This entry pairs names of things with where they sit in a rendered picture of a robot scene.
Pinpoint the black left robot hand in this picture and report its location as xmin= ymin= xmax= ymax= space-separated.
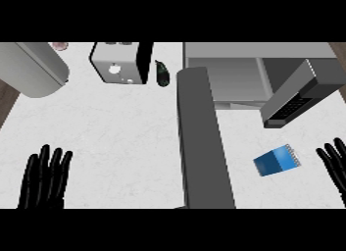
xmin=17 ymin=143 xmax=74 ymax=210

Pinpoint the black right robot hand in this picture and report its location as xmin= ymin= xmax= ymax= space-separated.
xmin=314 ymin=137 xmax=346 ymax=210

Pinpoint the dark grey microwave door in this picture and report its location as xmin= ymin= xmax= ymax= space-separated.
xmin=175 ymin=66 xmax=238 ymax=210

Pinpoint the grey microwave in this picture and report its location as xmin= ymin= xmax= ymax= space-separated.
xmin=182 ymin=42 xmax=346 ymax=129

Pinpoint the large pale grey appliance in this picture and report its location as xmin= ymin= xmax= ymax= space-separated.
xmin=0 ymin=42 xmax=71 ymax=99

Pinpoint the silver toaster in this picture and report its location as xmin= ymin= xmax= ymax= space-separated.
xmin=88 ymin=42 xmax=156 ymax=85

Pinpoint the dark green eggplant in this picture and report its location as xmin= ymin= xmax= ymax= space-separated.
xmin=154 ymin=59 xmax=172 ymax=88

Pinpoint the small pink object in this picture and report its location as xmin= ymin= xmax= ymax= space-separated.
xmin=51 ymin=42 xmax=70 ymax=52

